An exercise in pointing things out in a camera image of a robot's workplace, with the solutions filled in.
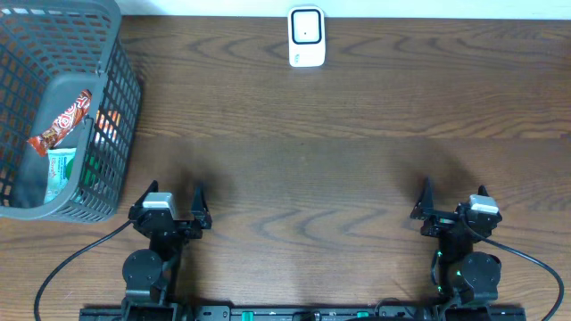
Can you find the white barcode scanner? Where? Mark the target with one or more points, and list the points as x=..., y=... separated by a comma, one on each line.
x=306, y=36

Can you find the red chocolate bar wrapper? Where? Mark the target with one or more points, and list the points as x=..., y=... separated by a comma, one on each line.
x=62, y=125

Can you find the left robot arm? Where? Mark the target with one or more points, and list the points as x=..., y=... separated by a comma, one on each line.
x=151, y=274

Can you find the grey plastic mesh basket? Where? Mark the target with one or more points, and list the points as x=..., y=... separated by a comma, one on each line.
x=50, y=52

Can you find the black mounting rail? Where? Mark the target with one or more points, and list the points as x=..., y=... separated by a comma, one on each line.
x=225, y=313

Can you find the teal wet wipes pack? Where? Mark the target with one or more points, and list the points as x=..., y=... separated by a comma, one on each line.
x=60, y=163

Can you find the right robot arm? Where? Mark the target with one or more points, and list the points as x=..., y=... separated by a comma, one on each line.
x=466, y=279

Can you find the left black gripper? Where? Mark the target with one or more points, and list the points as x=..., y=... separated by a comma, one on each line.
x=199, y=213

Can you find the orange tissue pack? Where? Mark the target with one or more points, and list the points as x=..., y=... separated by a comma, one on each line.
x=109, y=124

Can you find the green lid jar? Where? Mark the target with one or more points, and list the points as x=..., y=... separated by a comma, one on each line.
x=89, y=177

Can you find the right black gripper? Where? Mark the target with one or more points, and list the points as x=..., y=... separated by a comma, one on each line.
x=438, y=224

